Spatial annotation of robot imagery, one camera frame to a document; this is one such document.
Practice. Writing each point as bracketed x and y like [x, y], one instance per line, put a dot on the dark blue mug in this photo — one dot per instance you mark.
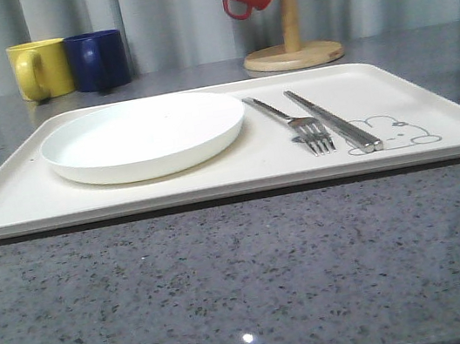
[98, 60]

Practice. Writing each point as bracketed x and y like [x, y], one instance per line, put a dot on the white round plate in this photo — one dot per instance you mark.
[143, 139]

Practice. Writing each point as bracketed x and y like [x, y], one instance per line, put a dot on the yellow mug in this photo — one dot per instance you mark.
[41, 69]

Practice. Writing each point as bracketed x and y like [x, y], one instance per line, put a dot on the beige rabbit serving tray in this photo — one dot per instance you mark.
[415, 126]

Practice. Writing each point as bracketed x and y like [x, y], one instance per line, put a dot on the wooden mug tree stand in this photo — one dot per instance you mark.
[293, 54]

